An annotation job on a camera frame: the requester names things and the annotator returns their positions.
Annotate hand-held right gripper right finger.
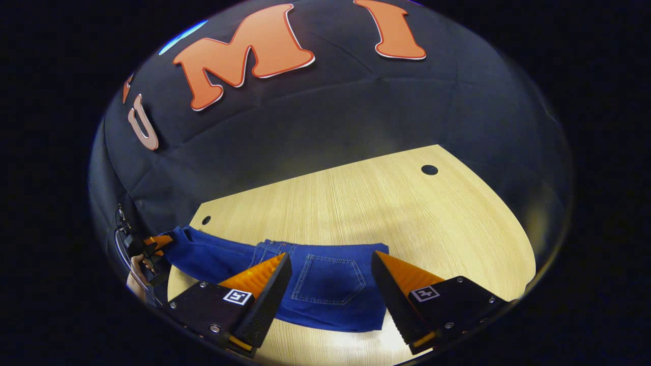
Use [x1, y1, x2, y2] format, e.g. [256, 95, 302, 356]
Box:
[370, 251, 509, 355]

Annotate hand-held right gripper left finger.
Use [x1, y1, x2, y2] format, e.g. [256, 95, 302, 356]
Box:
[163, 253, 293, 359]

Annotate blue denim jeans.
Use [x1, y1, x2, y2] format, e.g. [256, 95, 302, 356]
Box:
[162, 225, 390, 333]

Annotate black backdrop cloth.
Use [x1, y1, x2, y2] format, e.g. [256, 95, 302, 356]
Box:
[89, 0, 574, 285]

